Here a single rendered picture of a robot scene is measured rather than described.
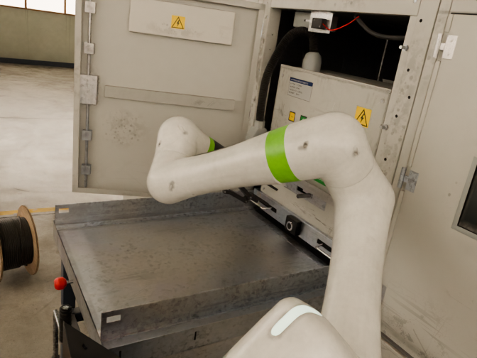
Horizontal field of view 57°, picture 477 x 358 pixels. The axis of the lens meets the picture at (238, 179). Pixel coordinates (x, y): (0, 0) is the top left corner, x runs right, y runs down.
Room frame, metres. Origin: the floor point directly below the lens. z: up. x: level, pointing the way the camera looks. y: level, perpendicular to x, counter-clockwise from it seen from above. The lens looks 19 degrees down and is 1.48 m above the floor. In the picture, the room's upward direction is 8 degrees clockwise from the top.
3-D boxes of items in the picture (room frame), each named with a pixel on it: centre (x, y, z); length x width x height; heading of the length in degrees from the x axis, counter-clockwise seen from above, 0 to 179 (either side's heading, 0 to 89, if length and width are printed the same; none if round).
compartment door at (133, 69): (1.58, 0.30, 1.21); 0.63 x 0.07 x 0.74; 102
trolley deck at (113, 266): (1.15, 0.10, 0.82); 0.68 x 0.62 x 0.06; 123
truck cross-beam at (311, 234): (1.37, -0.23, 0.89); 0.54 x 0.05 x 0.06; 33
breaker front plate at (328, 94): (1.36, -0.22, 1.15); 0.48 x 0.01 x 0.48; 33
